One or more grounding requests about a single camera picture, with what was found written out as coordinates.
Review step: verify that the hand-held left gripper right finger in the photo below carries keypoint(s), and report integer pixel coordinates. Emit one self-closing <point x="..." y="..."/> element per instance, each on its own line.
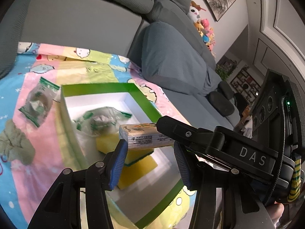
<point x="182" y="168"/>

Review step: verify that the white cat plush toy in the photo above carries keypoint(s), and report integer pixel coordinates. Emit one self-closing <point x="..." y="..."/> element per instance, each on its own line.
<point x="194" y="14"/>

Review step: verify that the large grey seat cushion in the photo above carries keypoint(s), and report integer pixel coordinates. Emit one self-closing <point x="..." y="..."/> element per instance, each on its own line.
<point x="166" y="57"/>

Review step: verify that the pile of colourful plush toys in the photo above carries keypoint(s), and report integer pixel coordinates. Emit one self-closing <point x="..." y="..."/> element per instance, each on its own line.
<point x="206" y="33"/>

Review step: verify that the green potted plant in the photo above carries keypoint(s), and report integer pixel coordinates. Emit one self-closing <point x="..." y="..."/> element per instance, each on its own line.
<point x="224" y="71"/>

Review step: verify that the cream snack bar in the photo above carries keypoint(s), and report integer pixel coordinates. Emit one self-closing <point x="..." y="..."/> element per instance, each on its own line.
<point x="140" y="136"/>

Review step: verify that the yellow sponge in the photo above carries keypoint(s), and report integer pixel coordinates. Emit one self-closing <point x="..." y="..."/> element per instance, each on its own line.
<point x="107" y="145"/>
<point x="140" y="171"/>

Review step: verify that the dark wooden display shelf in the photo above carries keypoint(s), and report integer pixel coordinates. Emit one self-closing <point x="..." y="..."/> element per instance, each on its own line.
<point x="245" y="81"/>

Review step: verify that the pastel cartoon printed blanket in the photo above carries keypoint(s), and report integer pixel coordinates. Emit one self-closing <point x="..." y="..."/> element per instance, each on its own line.
<point x="23" y="183"/>

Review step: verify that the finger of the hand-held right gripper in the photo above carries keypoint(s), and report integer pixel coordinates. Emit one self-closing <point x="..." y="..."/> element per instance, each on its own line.
<point x="183" y="130"/>

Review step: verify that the black pillow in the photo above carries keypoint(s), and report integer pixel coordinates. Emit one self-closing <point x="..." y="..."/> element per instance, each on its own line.
<point x="225" y="89"/>
<point x="221" y="105"/>

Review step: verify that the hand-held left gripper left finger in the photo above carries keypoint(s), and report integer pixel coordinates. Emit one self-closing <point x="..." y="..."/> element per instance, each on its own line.
<point x="118" y="165"/>

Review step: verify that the clear green-edged plastic packet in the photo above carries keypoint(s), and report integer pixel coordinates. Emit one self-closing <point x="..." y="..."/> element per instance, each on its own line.
<point x="38" y="100"/>
<point x="100" y="121"/>

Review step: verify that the person's right hand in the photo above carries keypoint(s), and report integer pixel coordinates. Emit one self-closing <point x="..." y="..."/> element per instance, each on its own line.
<point x="276" y="216"/>

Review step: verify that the green cardboard box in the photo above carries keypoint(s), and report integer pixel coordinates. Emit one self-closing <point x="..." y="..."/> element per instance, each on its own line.
<point x="143" y="100"/>

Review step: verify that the crumpled grey cloth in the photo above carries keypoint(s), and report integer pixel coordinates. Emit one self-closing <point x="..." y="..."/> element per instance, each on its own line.
<point x="14" y="143"/>

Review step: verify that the grey sofa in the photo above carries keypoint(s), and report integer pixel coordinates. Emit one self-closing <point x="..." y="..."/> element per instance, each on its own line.
<point x="71" y="23"/>

